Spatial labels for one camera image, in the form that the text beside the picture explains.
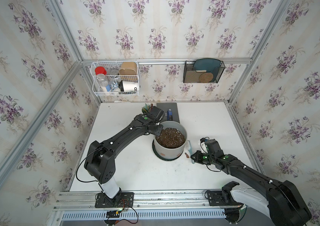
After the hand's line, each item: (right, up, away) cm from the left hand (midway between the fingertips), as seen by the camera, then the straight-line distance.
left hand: (160, 131), depth 85 cm
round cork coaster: (+32, +37, +13) cm, 51 cm away
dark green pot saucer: (+2, -17, 0) cm, 17 cm away
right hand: (+20, -15, 0) cm, 25 cm away
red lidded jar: (-40, +40, +8) cm, 57 cm away
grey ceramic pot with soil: (+7, -7, -1) cm, 10 cm away
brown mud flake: (+18, -16, +4) cm, 24 cm away
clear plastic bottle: (-38, +32, +5) cm, 50 cm away
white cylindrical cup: (-21, +29, +8) cm, 37 cm away
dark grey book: (+4, +17, +30) cm, 35 cm away
